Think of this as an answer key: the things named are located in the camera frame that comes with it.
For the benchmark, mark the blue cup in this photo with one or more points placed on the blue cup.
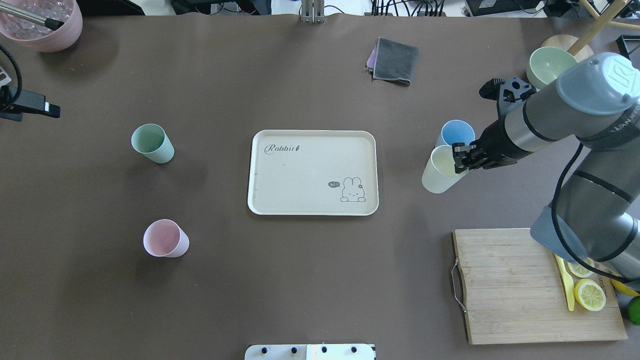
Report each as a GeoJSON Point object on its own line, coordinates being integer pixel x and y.
{"type": "Point", "coordinates": [455, 130]}

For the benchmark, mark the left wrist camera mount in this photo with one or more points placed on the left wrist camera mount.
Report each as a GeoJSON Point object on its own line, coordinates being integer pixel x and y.
{"type": "Point", "coordinates": [14, 101]}

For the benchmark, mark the green lime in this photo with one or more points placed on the green lime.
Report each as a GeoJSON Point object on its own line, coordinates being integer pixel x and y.
{"type": "Point", "coordinates": [633, 310]}

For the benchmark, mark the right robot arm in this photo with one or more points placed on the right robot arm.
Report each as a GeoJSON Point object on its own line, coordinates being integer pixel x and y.
{"type": "Point", "coordinates": [596, 101]}

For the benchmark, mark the pink folded cloth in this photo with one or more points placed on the pink folded cloth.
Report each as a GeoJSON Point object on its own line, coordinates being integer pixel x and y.
{"type": "Point", "coordinates": [370, 62]}

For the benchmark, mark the aluminium frame post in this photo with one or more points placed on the aluminium frame post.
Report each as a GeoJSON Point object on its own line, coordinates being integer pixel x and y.
{"type": "Point", "coordinates": [312, 11]}

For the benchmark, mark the green bowl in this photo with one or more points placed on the green bowl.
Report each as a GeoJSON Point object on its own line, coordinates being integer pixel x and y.
{"type": "Point", "coordinates": [546, 64]}

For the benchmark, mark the green cup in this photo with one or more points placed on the green cup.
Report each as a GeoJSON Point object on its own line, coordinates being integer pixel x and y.
{"type": "Point", "coordinates": [152, 141]}

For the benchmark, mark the pink cup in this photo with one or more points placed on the pink cup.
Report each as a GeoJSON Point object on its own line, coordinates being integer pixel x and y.
{"type": "Point", "coordinates": [164, 238]}

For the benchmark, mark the pale yellow cup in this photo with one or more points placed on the pale yellow cup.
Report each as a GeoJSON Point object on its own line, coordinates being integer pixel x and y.
{"type": "Point", "coordinates": [440, 171]}

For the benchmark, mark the upper lemon slice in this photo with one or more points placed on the upper lemon slice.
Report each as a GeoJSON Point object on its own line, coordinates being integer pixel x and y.
{"type": "Point", "coordinates": [578, 270]}

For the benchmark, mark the pink bowl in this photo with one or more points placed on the pink bowl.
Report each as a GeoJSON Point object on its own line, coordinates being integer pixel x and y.
{"type": "Point", "coordinates": [34, 37]}

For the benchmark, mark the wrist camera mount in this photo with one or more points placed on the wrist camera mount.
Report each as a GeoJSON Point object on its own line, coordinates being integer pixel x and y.
{"type": "Point", "coordinates": [14, 101]}
{"type": "Point", "coordinates": [507, 93]}

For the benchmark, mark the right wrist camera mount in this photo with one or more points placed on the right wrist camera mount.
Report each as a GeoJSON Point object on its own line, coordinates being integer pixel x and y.
{"type": "Point", "coordinates": [507, 93]}

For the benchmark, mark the wooden cutting board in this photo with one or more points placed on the wooden cutting board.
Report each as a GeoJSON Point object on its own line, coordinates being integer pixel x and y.
{"type": "Point", "coordinates": [513, 293]}

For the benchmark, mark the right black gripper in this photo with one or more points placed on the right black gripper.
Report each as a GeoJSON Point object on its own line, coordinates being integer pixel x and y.
{"type": "Point", "coordinates": [495, 141]}

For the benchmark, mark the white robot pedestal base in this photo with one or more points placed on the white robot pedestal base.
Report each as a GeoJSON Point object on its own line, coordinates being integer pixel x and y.
{"type": "Point", "coordinates": [322, 351]}

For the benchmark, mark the upper whole lemon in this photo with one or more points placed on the upper whole lemon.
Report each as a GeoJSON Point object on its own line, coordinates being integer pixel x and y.
{"type": "Point", "coordinates": [624, 289]}

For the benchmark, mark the lower lemon slice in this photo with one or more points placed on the lower lemon slice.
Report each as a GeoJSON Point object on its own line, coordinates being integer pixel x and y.
{"type": "Point", "coordinates": [589, 295]}

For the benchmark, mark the lemon slice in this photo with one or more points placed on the lemon slice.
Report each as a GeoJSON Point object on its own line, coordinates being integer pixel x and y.
{"type": "Point", "coordinates": [578, 270]}
{"type": "Point", "coordinates": [589, 295]}

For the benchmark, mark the beige rabbit tray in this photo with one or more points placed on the beige rabbit tray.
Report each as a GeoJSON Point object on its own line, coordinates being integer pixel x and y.
{"type": "Point", "coordinates": [313, 172]}

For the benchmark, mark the grey folded cloth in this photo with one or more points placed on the grey folded cloth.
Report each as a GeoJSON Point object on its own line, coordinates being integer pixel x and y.
{"type": "Point", "coordinates": [394, 61]}

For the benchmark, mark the metal tube in bowl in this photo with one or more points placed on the metal tube in bowl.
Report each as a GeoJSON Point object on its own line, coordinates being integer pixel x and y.
{"type": "Point", "coordinates": [42, 21]}

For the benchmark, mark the yellow plastic knife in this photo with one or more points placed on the yellow plastic knife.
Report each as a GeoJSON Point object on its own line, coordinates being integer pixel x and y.
{"type": "Point", "coordinates": [567, 283]}

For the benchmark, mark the wooden cup stand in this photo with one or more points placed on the wooden cup stand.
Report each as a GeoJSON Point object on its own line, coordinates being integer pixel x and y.
{"type": "Point", "coordinates": [579, 47]}

